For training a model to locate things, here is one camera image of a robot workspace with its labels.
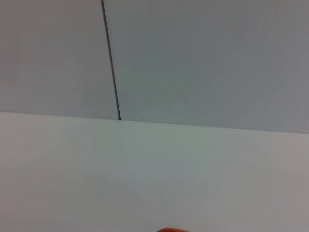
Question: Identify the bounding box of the orange striped bread roll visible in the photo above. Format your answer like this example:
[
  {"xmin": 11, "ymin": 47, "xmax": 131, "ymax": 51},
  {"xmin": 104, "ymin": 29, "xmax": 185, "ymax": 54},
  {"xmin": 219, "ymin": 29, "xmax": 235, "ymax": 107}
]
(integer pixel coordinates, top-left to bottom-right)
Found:
[{"xmin": 156, "ymin": 227, "xmax": 193, "ymax": 232}]

